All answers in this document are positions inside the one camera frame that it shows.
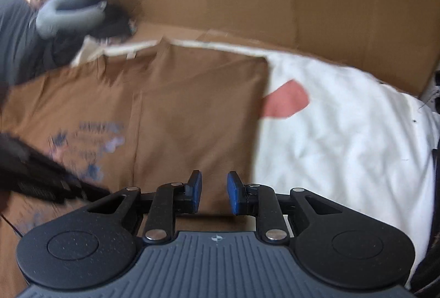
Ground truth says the brown printed t-shirt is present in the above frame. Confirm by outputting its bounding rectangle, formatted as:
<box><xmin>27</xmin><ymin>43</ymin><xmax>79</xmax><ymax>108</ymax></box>
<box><xmin>0</xmin><ymin>38</ymin><xmax>270</xmax><ymax>298</ymax></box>

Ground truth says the grey neck pillow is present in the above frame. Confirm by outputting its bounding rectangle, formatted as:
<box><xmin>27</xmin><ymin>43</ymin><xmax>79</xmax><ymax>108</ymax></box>
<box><xmin>36</xmin><ymin>0</ymin><xmax>108</xmax><ymax>39</ymax></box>

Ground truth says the black garment pile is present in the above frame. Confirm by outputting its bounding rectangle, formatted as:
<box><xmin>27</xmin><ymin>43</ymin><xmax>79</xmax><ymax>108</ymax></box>
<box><xmin>42</xmin><ymin>3</ymin><xmax>136</xmax><ymax>71</ymax></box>

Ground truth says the dark grey pillow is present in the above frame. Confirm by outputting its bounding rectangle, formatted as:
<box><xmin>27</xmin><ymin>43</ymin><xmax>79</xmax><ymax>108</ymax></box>
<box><xmin>1</xmin><ymin>0</ymin><xmax>47</xmax><ymax>86</ymax></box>

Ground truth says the cream bear print bedsheet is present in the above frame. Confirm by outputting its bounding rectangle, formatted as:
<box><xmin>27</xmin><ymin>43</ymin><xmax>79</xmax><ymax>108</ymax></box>
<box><xmin>74</xmin><ymin>41</ymin><xmax>439</xmax><ymax>263</ymax></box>

